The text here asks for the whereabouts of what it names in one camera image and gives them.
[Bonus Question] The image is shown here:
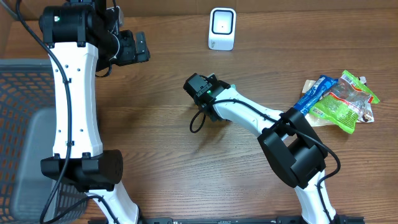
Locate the white barcode scanner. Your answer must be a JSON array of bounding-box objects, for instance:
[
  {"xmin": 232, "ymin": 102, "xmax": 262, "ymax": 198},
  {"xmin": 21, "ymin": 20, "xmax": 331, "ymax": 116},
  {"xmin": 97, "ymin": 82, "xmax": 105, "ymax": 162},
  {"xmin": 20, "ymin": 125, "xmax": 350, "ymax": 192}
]
[{"xmin": 208, "ymin": 7, "xmax": 236, "ymax": 51}]

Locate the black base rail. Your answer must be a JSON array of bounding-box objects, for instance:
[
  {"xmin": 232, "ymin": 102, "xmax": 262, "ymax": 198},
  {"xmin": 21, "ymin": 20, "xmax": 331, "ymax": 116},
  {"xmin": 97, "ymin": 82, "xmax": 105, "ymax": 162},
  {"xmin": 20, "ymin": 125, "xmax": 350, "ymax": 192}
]
[{"xmin": 87, "ymin": 215, "xmax": 365, "ymax": 224}]

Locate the blue oreo cookie packet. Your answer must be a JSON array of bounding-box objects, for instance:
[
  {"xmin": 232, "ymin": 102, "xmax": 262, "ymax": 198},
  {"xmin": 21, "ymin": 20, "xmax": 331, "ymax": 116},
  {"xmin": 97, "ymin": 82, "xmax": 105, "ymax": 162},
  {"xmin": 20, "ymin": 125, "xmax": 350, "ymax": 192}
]
[{"xmin": 294, "ymin": 75, "xmax": 338, "ymax": 115}]

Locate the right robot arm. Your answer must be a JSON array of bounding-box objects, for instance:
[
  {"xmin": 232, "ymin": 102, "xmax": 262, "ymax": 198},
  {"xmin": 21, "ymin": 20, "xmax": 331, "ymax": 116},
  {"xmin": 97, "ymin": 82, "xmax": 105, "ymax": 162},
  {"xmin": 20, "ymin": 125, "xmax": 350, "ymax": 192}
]
[{"xmin": 183, "ymin": 73, "xmax": 337, "ymax": 223}]

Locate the grey plastic shopping basket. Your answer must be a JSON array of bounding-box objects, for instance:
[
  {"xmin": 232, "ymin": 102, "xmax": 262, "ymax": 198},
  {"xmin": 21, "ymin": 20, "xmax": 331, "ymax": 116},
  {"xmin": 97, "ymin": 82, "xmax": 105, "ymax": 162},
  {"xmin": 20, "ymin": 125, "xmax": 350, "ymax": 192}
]
[{"xmin": 0, "ymin": 58, "xmax": 91, "ymax": 224}]

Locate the beige cookie snack bag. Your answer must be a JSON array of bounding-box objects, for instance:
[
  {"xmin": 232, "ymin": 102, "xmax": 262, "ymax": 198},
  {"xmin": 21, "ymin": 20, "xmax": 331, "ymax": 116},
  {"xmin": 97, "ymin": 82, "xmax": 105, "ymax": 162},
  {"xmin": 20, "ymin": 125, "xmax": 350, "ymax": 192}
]
[{"xmin": 301, "ymin": 80, "xmax": 374, "ymax": 127}]

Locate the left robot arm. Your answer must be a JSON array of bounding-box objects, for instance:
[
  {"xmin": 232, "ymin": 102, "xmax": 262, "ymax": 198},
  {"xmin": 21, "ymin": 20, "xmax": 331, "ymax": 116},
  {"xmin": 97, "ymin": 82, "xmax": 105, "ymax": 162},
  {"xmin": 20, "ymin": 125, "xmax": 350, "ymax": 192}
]
[{"xmin": 39, "ymin": 1, "xmax": 150, "ymax": 223}]

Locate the teal snack packet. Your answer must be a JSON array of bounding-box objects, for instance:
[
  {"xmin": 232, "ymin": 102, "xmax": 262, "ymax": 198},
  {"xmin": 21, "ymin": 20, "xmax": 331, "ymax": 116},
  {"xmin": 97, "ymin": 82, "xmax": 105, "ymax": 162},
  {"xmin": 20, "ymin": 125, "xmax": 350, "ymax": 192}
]
[{"xmin": 207, "ymin": 73, "xmax": 236, "ymax": 89}]

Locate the green snack packet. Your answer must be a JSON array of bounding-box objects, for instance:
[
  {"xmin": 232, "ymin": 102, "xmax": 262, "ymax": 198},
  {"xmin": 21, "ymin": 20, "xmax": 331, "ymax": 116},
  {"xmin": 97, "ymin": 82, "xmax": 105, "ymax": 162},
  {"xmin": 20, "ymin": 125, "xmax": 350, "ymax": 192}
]
[{"xmin": 309, "ymin": 70, "xmax": 380, "ymax": 134}]

